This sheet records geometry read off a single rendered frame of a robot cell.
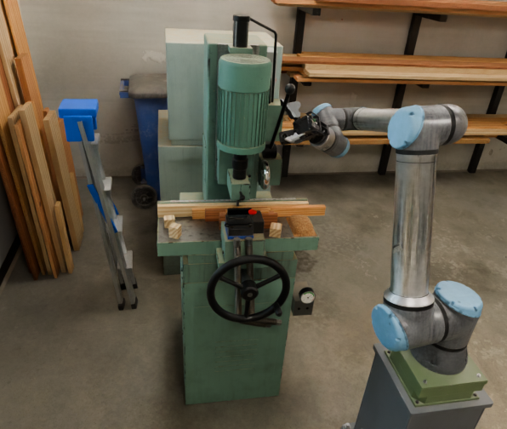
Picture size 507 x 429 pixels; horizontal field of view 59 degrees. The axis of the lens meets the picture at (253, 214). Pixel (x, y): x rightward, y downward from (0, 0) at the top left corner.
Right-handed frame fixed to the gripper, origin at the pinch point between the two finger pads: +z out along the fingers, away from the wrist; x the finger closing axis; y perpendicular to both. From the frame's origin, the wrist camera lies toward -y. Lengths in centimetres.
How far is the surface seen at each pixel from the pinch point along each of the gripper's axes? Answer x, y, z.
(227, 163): 3.5, -31.1, -5.7
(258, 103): -3.1, -1.7, 9.4
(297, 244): 37.1, -15.7, -24.8
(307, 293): 54, -20, -35
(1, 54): -91, -151, 39
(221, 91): -8.1, -10.2, 17.6
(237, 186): 16.0, -24.8, -3.6
